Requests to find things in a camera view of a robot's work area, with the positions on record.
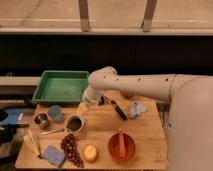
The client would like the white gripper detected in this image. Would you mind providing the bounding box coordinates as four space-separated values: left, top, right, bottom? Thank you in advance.
76 87 102 115

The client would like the white paper cup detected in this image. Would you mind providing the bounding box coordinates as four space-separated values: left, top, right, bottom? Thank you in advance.
65 115 85 133

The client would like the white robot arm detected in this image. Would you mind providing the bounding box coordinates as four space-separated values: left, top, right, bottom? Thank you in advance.
82 66 213 171

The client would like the blue plastic cup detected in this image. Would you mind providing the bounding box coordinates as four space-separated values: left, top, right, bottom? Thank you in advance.
48 105 62 122

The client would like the small metal cup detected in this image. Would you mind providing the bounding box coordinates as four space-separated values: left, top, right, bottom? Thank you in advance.
34 114 49 129

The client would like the small black clip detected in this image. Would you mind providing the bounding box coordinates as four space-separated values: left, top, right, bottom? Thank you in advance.
98 96 105 105

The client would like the green plastic tray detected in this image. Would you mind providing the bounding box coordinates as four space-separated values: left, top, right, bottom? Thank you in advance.
33 70 89 105

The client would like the crumpled blue white cloth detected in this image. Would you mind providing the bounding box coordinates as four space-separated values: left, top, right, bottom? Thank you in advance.
129 101 147 119

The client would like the bunch of red grapes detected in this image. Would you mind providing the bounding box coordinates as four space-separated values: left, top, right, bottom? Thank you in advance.
60 133 84 168

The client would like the orange bowl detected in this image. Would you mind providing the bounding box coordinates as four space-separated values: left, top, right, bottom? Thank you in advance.
108 132 136 162

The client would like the yellow apple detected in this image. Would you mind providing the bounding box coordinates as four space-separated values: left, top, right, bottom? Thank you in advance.
83 144 98 162

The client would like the orange carrot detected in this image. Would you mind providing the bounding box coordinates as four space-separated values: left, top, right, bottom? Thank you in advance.
119 129 126 158

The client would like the blue sponge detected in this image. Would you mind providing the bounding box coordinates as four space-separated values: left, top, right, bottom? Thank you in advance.
42 145 65 167

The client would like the blue black device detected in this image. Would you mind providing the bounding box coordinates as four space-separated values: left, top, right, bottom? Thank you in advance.
0 108 34 127

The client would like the yellow banana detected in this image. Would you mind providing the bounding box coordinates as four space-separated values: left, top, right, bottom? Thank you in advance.
24 129 41 158

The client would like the black handled knife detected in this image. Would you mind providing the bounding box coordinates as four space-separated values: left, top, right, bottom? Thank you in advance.
105 96 127 120

